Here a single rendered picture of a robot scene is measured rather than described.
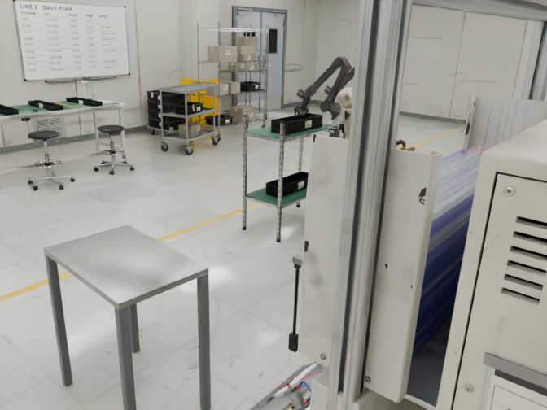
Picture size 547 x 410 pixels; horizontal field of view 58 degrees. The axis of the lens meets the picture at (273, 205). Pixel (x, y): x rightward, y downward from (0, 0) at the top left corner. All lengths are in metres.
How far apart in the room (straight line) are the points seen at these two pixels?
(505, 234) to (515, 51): 10.58
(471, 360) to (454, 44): 10.93
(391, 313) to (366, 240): 0.10
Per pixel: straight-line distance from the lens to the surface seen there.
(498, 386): 0.63
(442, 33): 11.55
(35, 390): 3.03
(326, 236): 0.63
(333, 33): 12.79
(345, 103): 4.18
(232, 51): 8.57
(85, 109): 6.79
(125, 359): 2.19
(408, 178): 0.55
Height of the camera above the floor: 1.83
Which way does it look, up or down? 20 degrees down
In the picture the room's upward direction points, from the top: 2 degrees clockwise
